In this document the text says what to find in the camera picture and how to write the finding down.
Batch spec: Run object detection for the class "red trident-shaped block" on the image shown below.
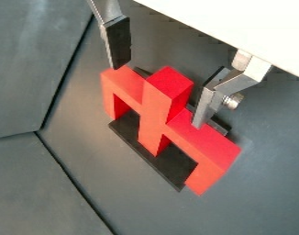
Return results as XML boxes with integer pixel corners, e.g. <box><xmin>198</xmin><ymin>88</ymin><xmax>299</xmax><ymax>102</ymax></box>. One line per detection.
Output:
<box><xmin>100</xmin><ymin>66</ymin><xmax>240</xmax><ymax>195</ymax></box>

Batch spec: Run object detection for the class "black angled bracket stand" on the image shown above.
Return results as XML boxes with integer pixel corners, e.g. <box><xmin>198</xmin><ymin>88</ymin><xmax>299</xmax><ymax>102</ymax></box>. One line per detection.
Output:
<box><xmin>107</xmin><ymin>65</ymin><xmax>232</xmax><ymax>193</ymax></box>

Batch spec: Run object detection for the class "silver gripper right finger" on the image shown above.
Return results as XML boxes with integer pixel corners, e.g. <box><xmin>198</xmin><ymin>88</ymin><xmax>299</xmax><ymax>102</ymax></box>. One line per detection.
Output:
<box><xmin>191</xmin><ymin>50</ymin><xmax>272</xmax><ymax>129</ymax></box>

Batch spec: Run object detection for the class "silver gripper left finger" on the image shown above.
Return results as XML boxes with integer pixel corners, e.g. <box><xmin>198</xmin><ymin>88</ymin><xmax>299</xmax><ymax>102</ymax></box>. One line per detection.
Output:
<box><xmin>87</xmin><ymin>0</ymin><xmax>131</xmax><ymax>70</ymax></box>

